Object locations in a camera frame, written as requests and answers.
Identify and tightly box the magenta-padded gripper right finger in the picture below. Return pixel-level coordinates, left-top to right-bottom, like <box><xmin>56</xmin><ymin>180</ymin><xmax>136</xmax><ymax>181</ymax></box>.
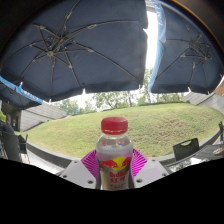
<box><xmin>131</xmin><ymin>148</ymin><xmax>171</xmax><ymax>190</ymax></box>

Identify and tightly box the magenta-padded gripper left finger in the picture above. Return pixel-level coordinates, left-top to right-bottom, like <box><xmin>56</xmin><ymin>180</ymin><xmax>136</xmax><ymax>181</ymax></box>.
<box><xmin>59</xmin><ymin>148</ymin><xmax>100</xmax><ymax>190</ymax></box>

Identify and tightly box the clear red-capped drink bottle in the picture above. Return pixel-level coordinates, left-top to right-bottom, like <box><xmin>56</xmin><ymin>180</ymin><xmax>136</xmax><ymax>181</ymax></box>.
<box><xmin>95</xmin><ymin>116</ymin><xmax>134</xmax><ymax>192</ymax></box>

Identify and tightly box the dark wicker chair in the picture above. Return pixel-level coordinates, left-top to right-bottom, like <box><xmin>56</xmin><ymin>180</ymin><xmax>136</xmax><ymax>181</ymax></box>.
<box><xmin>1</xmin><ymin>131</ymin><xmax>22</xmax><ymax>163</ymax></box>
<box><xmin>18</xmin><ymin>134</ymin><xmax>31</xmax><ymax>164</ymax></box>

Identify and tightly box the grey roofed building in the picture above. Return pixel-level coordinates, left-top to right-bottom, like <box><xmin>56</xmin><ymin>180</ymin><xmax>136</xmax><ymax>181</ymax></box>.
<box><xmin>19</xmin><ymin>101</ymin><xmax>68</xmax><ymax>133</ymax></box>
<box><xmin>183</xmin><ymin>91</ymin><xmax>224</xmax><ymax>115</ymax></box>

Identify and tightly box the person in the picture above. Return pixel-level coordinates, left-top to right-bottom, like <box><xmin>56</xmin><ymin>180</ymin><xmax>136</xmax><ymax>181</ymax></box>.
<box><xmin>1</xmin><ymin>114</ymin><xmax>16</xmax><ymax>135</ymax></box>

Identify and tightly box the navy umbrella with lettered trim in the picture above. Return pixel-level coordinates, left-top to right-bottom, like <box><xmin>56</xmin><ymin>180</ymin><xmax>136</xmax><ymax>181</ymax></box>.
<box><xmin>0</xmin><ymin>75</ymin><xmax>44</xmax><ymax>110</ymax></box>

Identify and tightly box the navy blue patio umbrella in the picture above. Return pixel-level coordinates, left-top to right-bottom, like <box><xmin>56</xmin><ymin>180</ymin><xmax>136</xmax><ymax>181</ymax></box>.
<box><xmin>0</xmin><ymin>0</ymin><xmax>150</xmax><ymax>103</ymax></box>

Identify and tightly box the navy umbrella with light-blue edge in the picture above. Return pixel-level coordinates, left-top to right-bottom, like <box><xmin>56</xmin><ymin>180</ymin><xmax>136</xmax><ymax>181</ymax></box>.
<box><xmin>147</xmin><ymin>0</ymin><xmax>224</xmax><ymax>95</ymax></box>

